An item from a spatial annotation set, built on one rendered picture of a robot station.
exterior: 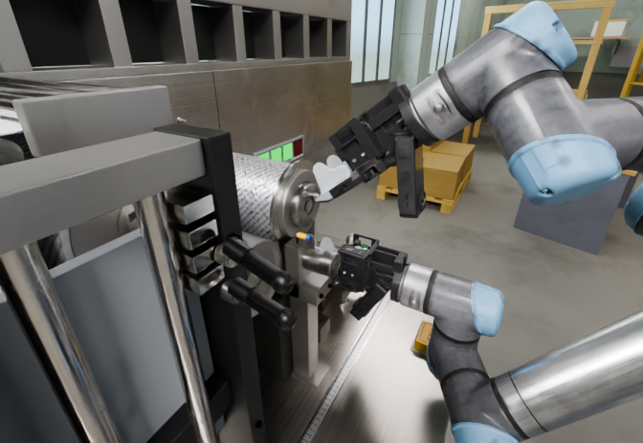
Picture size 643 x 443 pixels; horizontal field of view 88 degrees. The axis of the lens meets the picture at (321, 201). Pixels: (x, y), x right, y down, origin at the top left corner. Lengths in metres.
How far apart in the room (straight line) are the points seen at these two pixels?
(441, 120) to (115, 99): 0.32
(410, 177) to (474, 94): 0.12
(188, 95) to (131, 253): 0.59
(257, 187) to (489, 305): 0.39
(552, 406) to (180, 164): 0.49
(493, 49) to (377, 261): 0.37
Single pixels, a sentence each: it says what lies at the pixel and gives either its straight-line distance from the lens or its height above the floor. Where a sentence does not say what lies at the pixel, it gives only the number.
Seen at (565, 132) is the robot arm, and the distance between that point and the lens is 0.35.
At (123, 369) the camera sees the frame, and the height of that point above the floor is 1.30.
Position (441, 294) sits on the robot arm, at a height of 1.14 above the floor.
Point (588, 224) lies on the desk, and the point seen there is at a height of 0.23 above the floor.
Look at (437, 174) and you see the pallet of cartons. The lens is 3.39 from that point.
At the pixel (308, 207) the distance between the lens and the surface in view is 0.54.
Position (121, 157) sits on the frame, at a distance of 0.18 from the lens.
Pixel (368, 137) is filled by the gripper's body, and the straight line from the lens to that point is 0.44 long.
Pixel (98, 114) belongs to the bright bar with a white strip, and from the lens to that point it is 0.28.
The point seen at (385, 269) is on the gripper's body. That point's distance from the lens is 0.59.
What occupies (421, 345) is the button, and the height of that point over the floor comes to 0.92.
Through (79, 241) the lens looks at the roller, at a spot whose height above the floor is 1.34.
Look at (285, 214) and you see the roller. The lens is 0.51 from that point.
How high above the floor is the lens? 1.49
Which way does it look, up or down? 25 degrees down
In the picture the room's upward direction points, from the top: straight up
